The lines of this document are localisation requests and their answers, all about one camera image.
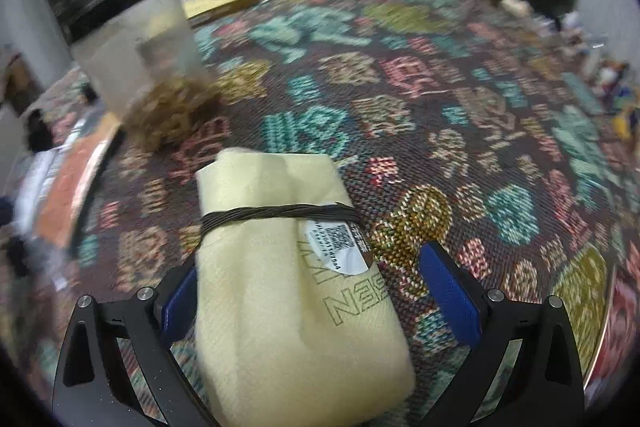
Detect cream towel with cord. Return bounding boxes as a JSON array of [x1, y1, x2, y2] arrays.
[[194, 148, 417, 427]]

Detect orange packet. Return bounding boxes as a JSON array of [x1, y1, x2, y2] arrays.
[[30, 114, 126, 248]]

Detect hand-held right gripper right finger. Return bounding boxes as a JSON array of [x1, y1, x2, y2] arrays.
[[419, 241, 586, 427]]

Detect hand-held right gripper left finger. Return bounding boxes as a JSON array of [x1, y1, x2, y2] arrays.
[[52, 252, 216, 427]]

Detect flat yellow box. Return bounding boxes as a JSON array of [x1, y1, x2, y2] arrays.
[[182, 0, 263, 20]]

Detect colourful patterned woven blanket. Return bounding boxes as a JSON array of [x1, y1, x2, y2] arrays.
[[15, 0, 640, 427]]

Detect clear container with black lid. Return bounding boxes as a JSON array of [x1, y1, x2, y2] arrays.
[[57, 0, 223, 152]]

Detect cluster of small bottles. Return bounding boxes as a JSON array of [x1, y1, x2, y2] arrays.
[[500, 0, 640, 142]]

